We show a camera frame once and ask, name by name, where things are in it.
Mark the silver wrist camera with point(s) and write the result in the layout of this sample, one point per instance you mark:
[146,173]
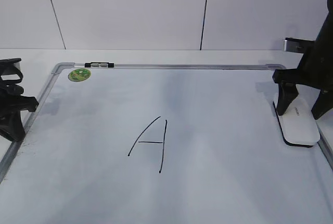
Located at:
[297,45]
[11,67]

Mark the white board eraser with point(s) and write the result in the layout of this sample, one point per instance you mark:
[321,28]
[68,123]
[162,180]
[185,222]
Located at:
[297,125]

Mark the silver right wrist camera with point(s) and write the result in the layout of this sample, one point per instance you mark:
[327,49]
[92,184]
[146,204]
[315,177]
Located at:
[297,45]

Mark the round green sticker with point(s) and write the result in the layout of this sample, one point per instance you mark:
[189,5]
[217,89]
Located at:
[79,75]

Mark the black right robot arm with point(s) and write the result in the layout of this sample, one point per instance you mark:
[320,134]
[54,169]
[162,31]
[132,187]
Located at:
[314,70]

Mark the white board with grey frame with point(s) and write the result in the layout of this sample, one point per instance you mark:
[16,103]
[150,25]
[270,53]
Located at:
[164,145]

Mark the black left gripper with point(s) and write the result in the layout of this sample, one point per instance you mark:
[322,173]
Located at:
[12,103]

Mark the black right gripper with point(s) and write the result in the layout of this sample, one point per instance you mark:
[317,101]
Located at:
[287,90]

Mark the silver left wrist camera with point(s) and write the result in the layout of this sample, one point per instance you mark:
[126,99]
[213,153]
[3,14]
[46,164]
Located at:
[11,67]

